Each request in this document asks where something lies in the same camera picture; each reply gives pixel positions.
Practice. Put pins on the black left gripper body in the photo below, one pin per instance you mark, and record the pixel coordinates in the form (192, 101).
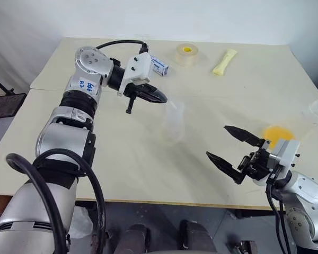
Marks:
(135, 88)

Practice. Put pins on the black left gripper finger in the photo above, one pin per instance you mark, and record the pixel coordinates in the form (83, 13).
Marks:
(155, 96)
(131, 104)

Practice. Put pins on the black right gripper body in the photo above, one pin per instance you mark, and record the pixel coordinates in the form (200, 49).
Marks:
(257, 164)

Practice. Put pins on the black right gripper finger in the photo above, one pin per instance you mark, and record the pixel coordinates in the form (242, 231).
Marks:
(224, 165)
(243, 135)

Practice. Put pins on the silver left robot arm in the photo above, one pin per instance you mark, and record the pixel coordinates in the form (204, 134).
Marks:
(61, 137)

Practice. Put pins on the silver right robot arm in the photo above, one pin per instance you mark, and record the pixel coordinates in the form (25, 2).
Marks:
(304, 201)

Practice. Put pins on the clear cup with orange liquid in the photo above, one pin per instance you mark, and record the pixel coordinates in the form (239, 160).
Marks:
(279, 135)

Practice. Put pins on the small blue white box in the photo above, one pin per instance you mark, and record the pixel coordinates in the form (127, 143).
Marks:
(160, 66)

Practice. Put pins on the clear tape roll yellow core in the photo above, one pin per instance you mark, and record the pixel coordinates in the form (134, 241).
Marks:
(186, 54)

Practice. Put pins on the yellow snack packet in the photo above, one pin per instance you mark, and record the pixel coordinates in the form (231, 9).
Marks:
(224, 63)

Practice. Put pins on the dark rounded shape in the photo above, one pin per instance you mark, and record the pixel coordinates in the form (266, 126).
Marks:
(196, 238)
(136, 238)

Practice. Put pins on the black mesh chair seat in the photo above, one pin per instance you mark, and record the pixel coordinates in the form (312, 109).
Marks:
(4, 105)

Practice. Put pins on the clear plastic bag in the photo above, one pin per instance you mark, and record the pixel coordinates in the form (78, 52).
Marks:
(80, 225)

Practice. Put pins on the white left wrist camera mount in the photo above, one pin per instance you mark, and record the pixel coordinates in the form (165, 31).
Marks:
(137, 67)

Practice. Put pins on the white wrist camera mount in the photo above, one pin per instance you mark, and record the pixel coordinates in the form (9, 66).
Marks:
(284, 156)
(137, 67)

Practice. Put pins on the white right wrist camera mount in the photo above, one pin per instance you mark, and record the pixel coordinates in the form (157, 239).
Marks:
(284, 156)

